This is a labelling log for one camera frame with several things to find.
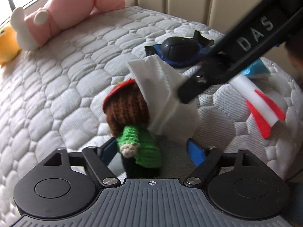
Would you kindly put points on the grey quilted mattress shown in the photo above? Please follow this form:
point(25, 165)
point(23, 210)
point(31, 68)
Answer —
point(53, 97)

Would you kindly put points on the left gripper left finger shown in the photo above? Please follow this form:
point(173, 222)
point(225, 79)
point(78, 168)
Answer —
point(97, 160)

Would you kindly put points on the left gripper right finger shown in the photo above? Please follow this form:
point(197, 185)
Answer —
point(207, 163)

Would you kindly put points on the white paper towel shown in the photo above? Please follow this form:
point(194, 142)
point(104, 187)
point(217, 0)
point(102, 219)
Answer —
point(158, 83)

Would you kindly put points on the yellow plush toy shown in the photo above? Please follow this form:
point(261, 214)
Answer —
point(9, 48)

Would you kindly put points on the red white foam rocket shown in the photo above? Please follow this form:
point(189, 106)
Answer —
point(266, 112)

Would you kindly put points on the person's hand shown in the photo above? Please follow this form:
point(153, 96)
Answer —
point(294, 51)

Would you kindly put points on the pink plush toy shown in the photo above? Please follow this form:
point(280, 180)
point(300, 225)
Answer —
point(33, 31)

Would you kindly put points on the blue cotton pads packet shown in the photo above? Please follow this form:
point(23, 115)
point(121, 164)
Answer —
point(256, 70)

